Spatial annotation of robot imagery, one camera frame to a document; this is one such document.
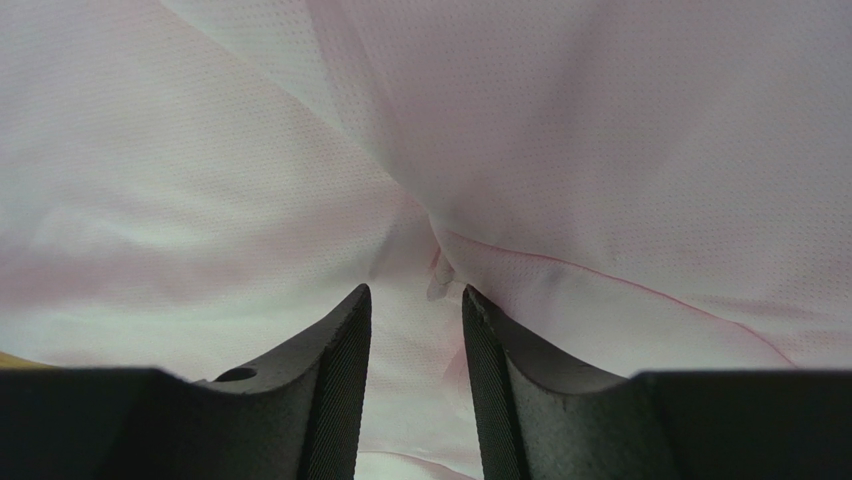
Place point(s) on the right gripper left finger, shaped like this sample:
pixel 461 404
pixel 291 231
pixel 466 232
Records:
pixel 292 413

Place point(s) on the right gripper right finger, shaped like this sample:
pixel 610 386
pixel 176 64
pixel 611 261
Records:
pixel 542 413

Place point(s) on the pink t shirt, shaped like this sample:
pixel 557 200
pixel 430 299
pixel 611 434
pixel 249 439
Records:
pixel 645 184

